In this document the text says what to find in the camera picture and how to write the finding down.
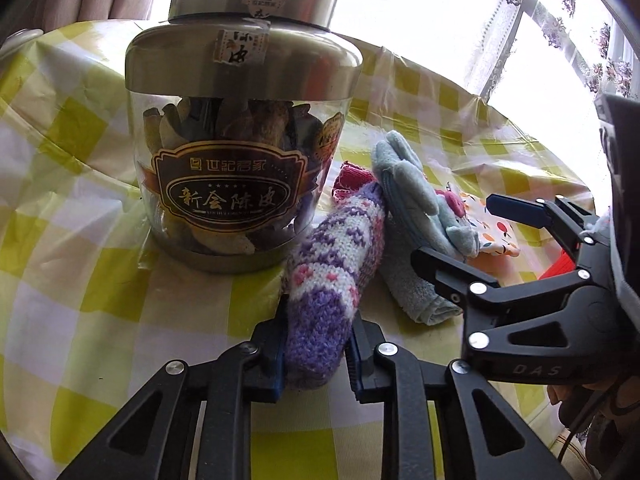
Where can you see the fruit print white cloth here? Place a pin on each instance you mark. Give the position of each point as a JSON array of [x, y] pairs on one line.
[[492, 237]]

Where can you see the floral lace curtain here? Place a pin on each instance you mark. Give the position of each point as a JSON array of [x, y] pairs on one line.
[[565, 20]]

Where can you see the glass jar with metal lid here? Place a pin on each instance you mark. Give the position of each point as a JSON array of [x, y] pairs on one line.
[[225, 195]]

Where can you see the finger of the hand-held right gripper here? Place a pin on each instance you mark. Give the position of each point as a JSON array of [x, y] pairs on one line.
[[515, 210], [450, 272]]

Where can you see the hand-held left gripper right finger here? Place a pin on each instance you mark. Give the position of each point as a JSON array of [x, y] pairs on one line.
[[355, 370]]

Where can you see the yellow checkered plastic tablecloth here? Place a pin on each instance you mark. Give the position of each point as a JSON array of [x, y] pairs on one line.
[[75, 210]]

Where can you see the light blue fuzzy sock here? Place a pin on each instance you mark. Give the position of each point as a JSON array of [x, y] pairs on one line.
[[405, 180]]

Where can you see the red plastic container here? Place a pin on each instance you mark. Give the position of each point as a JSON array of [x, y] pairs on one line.
[[562, 265]]

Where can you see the purple white knit sock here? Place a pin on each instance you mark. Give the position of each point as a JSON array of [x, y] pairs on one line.
[[330, 260]]

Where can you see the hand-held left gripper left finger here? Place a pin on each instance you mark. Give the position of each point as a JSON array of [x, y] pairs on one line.
[[275, 385]]

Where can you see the person's right hand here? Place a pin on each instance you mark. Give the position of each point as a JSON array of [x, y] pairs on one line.
[[620, 405]]

